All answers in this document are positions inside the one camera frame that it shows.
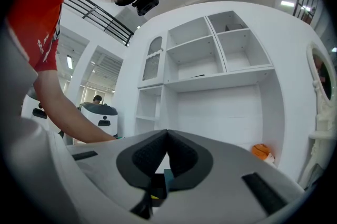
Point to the black metal railing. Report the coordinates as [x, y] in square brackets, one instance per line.
[92, 8]

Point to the black head-worn camera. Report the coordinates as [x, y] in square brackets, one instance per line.
[146, 2]

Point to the white hutch shelf unit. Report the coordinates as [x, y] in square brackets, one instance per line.
[218, 112]

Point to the thin black object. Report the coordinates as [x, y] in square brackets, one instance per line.
[198, 76]

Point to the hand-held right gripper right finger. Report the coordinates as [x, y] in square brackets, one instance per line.
[223, 191]

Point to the white and black service robot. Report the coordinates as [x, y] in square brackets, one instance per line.
[105, 117]
[34, 110]

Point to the orange and white plush toy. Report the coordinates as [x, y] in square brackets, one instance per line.
[260, 152]

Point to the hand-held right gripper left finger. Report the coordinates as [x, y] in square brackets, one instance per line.
[92, 186]

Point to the dark blue drawer box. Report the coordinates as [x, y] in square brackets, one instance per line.
[158, 183]

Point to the person's red shirt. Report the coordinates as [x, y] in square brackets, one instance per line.
[34, 7]

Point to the ceiling light strip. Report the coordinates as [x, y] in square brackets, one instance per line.
[69, 62]
[287, 4]

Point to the white ornate vanity table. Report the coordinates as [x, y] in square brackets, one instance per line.
[321, 144]

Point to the person's left forearm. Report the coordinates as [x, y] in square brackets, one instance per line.
[65, 117]

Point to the white oval vanity mirror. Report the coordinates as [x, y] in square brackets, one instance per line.
[325, 78]

